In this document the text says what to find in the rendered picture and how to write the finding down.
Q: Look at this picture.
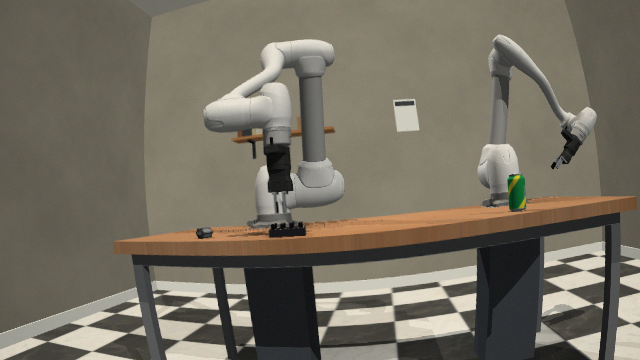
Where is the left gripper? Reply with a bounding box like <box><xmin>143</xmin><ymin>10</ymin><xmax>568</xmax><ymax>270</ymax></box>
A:
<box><xmin>550</xmin><ymin>126</ymin><xmax>586</xmax><ymax>169</ymax></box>

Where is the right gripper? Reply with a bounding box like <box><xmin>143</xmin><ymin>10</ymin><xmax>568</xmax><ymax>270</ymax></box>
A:
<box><xmin>262</xmin><ymin>127</ymin><xmax>293</xmax><ymax>213</ymax></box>

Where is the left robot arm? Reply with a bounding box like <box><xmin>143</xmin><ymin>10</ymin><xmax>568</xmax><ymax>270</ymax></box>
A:
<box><xmin>477</xmin><ymin>35</ymin><xmax>597</xmax><ymax>207</ymax></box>

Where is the green and yellow drink can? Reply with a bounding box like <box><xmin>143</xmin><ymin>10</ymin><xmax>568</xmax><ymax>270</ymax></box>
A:
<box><xmin>507</xmin><ymin>173</ymin><xmax>526</xmax><ymax>212</ymax></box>

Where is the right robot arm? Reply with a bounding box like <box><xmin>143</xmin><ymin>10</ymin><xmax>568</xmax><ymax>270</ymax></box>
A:
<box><xmin>203</xmin><ymin>40</ymin><xmax>344</xmax><ymax>228</ymax></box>

